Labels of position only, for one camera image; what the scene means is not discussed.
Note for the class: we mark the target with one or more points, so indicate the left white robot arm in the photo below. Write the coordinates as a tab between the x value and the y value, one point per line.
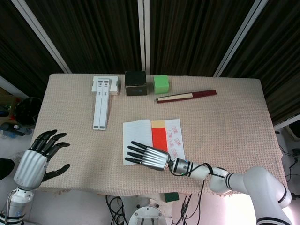
17	204

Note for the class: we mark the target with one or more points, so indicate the brown cardboard box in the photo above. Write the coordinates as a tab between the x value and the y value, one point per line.
5	100

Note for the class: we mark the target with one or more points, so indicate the blue water bottle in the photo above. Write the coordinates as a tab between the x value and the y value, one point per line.
9	130

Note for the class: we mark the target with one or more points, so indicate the beige waffle tablecloth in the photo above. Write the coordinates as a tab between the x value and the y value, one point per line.
70	105

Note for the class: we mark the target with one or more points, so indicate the black round bin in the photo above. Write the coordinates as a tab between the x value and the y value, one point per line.
28	110

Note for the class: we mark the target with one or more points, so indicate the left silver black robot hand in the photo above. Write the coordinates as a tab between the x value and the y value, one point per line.
30	167

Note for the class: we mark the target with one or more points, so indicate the white frame post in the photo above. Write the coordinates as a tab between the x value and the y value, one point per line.
241	35
141	35
43	35
14	86
286	124

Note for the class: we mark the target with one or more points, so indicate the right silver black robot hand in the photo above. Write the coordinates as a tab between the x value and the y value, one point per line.
154	159

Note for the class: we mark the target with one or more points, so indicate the black cube box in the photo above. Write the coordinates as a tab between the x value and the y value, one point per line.
136	82

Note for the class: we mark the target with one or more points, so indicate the dark red folded fan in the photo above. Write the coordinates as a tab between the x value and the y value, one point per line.
187	96

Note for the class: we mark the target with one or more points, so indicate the red and tan card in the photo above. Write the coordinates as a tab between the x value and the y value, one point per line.
159	138

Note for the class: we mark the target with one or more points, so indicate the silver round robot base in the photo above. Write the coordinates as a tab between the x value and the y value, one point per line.
147	213

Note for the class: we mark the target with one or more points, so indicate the dark pleated curtain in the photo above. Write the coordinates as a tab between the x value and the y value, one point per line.
192	35
14	47
281	58
93	35

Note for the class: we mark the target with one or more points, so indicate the white folding stand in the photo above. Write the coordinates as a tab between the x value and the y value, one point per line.
100	112

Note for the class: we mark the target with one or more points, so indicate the yellow cover lined notebook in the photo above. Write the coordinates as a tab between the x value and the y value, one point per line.
136	133

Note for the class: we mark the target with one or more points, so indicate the green cube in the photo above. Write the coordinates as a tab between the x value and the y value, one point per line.
161	84

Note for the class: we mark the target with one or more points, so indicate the dark green block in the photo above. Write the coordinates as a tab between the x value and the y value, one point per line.
171	197

